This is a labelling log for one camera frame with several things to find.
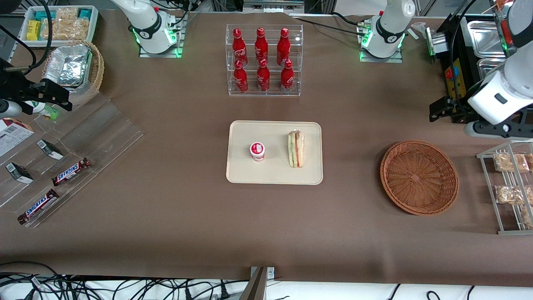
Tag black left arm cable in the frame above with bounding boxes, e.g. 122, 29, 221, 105
451, 0, 488, 108

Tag red white printed package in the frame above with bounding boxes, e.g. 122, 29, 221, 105
0, 118, 35, 157

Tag tan wicker basket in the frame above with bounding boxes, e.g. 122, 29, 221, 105
42, 40, 105, 107

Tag triangle sandwich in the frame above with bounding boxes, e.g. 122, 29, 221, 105
288, 130, 305, 168

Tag round brown wicker basket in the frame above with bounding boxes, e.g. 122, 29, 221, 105
380, 140, 459, 216

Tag red white yogurt cup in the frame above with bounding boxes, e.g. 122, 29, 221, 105
250, 142, 266, 162

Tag clear acrylic bottle rack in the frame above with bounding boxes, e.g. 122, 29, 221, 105
226, 24, 304, 97

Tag small black white box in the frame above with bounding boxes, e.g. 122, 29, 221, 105
6, 162, 34, 184
37, 139, 64, 160

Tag aluminium frame rail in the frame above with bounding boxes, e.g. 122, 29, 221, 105
242, 0, 305, 14

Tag brown table cover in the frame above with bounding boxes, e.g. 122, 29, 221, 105
0, 9, 533, 288

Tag clear bagged crackers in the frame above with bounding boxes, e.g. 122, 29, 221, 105
42, 7, 90, 40

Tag white plastic bin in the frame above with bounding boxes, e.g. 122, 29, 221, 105
19, 5, 99, 47

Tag green white small bottle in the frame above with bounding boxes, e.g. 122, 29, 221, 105
25, 100, 60, 120

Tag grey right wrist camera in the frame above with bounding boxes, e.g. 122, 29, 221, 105
0, 100, 22, 118

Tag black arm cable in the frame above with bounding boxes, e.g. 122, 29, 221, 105
451, 0, 488, 108
0, 0, 55, 76

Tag black food warmer appliance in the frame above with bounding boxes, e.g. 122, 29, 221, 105
425, 12, 533, 125

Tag beige plastic tray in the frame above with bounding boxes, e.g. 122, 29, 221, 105
226, 120, 323, 185

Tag steel food tray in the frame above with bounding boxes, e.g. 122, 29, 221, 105
477, 58, 508, 82
466, 20, 506, 59

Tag grey metal camera post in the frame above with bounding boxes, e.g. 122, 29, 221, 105
239, 267, 275, 300

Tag tangled black floor cables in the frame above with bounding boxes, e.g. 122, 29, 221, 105
0, 262, 252, 300

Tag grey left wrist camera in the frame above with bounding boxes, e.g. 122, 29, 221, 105
463, 119, 533, 140

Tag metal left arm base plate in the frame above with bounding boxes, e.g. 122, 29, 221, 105
359, 40, 403, 63

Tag red cola bottle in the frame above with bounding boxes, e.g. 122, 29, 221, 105
255, 27, 269, 63
232, 28, 248, 67
233, 60, 249, 93
280, 59, 294, 93
277, 28, 291, 66
257, 58, 270, 92

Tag grey metal wire rack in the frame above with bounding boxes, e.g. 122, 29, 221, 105
477, 140, 533, 235

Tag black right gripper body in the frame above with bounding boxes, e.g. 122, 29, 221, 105
0, 58, 42, 114

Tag black table cable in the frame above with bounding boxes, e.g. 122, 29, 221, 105
291, 12, 369, 37

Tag silver foil packet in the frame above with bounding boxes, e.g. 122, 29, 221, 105
44, 44, 92, 87

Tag brown snickers bar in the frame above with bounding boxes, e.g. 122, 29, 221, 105
52, 158, 91, 186
17, 189, 60, 225

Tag clear plastic wrapper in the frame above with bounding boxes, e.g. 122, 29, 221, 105
408, 22, 430, 40

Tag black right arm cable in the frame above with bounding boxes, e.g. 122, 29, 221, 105
0, 0, 55, 76

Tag clear acrylic display stand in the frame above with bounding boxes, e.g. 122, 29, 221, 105
0, 92, 144, 229

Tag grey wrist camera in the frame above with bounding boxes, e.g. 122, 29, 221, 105
0, 100, 22, 118
463, 119, 533, 140

